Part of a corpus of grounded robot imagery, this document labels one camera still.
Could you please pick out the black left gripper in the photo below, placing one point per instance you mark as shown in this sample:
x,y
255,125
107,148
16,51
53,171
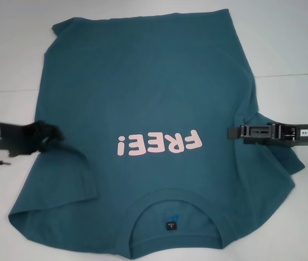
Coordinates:
x,y
20,138

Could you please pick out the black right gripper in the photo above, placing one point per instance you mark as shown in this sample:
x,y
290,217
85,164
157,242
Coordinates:
x,y
276,133

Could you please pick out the teal t-shirt with pink print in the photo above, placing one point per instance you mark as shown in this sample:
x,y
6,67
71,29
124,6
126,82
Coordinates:
x,y
143,95

